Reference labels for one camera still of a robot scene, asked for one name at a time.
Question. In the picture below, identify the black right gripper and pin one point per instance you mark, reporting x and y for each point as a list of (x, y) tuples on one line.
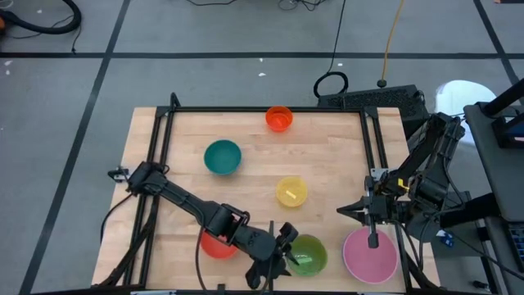
[(373, 209)]

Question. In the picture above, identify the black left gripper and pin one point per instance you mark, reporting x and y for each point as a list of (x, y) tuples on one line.
[(266, 262)]

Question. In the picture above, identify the small green translucent bowl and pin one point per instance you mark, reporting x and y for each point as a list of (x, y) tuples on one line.
[(311, 252)]

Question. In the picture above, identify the large pink bowl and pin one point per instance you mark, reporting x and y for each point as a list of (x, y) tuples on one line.
[(368, 266)]

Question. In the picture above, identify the small yellow translucent bowl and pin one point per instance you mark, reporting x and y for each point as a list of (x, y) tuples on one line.
[(292, 191)]

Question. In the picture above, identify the large red-orange bowl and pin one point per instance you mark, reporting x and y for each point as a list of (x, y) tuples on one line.
[(217, 250)]

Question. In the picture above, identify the small orange translucent bowl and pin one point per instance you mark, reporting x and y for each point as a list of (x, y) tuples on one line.
[(279, 119)]

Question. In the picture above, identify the large teal bowl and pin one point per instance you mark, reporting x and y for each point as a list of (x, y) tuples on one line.
[(223, 157)]

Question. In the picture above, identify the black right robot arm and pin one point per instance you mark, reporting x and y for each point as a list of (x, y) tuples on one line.
[(434, 139)]

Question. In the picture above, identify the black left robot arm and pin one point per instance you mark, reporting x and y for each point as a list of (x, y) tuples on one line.
[(184, 201)]

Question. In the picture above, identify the yellow tag on gripper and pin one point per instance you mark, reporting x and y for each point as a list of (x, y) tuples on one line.
[(403, 184)]

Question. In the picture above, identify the small blue object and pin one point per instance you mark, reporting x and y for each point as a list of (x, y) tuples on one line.
[(448, 240)]

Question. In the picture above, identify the black cart beam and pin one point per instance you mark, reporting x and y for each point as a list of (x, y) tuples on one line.
[(479, 207)]

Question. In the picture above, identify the grey cart top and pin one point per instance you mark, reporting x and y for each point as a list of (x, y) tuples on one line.
[(501, 184)]

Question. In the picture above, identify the white round object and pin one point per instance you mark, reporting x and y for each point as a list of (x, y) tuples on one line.
[(458, 94)]

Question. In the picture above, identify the dark laptop keyboard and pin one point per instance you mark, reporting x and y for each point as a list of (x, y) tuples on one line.
[(518, 241)]

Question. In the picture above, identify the black device on cart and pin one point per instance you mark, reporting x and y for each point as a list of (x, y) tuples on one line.
[(505, 135)]

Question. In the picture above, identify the black diagonal pole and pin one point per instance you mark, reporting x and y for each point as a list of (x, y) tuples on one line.
[(505, 98)]

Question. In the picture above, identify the black aluminium rig frame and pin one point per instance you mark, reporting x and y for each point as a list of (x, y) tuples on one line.
[(262, 109)]

